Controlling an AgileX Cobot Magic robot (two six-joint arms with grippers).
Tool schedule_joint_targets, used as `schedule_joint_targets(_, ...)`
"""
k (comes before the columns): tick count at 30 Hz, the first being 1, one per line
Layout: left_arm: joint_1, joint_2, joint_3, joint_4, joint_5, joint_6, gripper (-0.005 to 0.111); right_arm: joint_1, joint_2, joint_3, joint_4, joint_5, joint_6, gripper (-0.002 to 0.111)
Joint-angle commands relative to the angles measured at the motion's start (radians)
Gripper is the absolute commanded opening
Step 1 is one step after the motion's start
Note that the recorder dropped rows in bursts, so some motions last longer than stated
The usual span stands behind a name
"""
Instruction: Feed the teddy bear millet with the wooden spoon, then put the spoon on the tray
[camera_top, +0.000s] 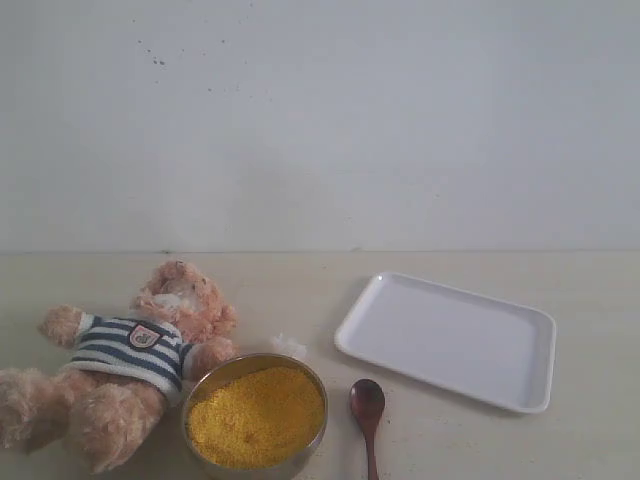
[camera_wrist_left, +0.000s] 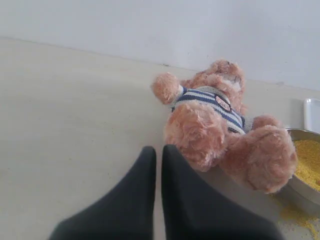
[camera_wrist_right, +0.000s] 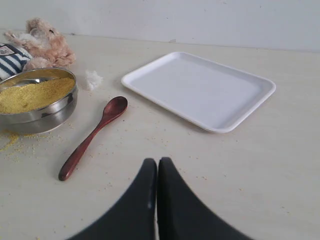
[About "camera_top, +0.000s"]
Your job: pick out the white rectangular plastic tray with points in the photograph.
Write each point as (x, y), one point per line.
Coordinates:
(486, 349)

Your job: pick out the small white cotton tuft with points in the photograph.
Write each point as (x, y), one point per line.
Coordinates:
(288, 346)

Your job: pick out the metal bowl of yellow grain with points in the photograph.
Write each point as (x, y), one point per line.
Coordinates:
(259, 416)

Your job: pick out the dark red wooden spoon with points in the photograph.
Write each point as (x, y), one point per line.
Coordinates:
(367, 404)

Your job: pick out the plush teddy bear striped sweater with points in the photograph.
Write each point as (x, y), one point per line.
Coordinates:
(124, 374)

